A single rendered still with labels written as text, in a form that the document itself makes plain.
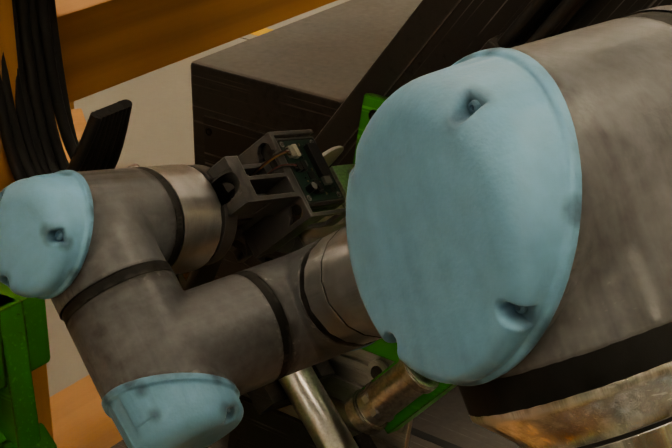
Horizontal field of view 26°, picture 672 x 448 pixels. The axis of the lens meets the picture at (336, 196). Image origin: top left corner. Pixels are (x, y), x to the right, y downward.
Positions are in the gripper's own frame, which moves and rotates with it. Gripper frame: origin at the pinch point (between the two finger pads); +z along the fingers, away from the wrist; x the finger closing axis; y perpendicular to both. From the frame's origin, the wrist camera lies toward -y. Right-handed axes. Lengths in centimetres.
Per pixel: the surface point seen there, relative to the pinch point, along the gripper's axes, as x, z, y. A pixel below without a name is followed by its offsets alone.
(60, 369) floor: 46, 126, -172
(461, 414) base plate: -16.9, 26.1, -15.7
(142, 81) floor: 157, 267, -229
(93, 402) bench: 1.4, 8.8, -43.7
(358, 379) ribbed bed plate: -11.9, 5.0, -9.4
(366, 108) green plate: 6.1, 2.7, 5.3
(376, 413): -15.9, -0.6, -5.2
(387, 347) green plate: -11.3, 2.9, -3.8
